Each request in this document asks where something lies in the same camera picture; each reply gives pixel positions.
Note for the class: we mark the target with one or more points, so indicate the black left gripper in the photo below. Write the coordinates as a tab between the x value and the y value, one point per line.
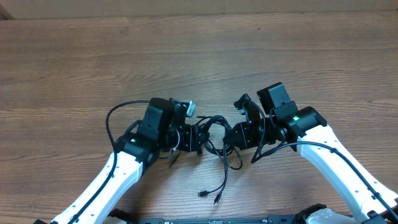
190	142

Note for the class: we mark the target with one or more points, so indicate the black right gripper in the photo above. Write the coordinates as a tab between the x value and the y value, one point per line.
242	129

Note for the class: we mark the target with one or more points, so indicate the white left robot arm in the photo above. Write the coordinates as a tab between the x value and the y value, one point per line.
163	128

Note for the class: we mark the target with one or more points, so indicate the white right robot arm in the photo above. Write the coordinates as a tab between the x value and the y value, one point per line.
277	123

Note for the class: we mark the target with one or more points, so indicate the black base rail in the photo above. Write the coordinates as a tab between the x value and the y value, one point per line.
242	220

